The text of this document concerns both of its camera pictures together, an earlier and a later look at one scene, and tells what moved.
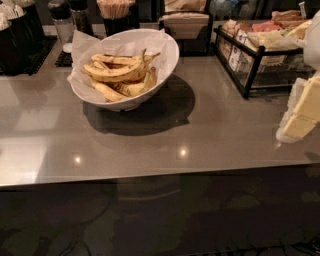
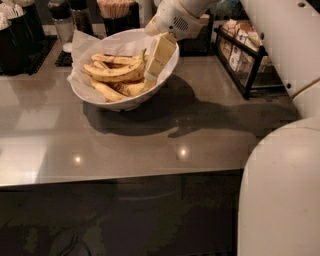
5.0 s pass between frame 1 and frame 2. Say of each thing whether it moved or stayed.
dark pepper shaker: stayed
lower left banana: stayed
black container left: stayed
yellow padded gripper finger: moved
